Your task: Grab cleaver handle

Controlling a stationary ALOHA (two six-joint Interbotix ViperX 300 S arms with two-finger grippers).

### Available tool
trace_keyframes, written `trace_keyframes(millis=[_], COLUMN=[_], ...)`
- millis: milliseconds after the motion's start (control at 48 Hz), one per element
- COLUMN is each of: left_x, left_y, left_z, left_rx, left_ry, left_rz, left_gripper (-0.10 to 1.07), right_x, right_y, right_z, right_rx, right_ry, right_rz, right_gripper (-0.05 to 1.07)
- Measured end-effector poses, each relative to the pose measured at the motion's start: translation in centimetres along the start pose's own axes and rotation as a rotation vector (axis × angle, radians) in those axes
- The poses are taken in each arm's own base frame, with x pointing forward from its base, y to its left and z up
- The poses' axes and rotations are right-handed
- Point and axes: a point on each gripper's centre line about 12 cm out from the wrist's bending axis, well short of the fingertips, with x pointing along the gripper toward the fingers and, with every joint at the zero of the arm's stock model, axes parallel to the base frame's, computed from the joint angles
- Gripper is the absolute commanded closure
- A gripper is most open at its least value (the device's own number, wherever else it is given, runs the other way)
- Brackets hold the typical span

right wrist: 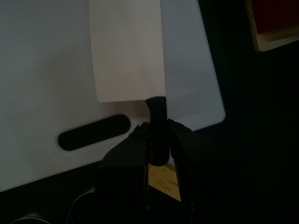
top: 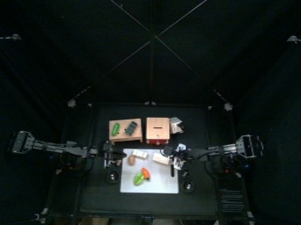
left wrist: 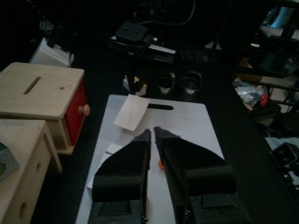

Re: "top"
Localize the white plastic cutting board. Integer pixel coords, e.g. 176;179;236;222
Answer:
120;148;180;194

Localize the printed label sticker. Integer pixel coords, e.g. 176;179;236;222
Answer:
219;187;248;216

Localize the green toy cucumber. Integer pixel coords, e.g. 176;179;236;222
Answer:
112;122;122;137

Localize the small wooden toy table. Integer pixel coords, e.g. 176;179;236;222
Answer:
109;118;144;146

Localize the dark green striped toy block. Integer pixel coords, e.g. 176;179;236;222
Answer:
124;120;141;137

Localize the grey white toy appliance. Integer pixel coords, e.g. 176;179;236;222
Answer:
169;116;185;135

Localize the bright green toy vegetable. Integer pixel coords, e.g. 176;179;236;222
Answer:
132;171;148;187

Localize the wooden box with slot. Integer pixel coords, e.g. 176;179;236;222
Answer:
145;117;172;146

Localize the white table corner bracket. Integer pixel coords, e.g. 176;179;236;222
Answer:
34;207;51;223
247;212;257;225

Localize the white toy food package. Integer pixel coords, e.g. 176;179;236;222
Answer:
132;149;152;160

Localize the thin diagonal brace cord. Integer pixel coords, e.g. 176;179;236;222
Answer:
71;0;209;102
109;0;229;104

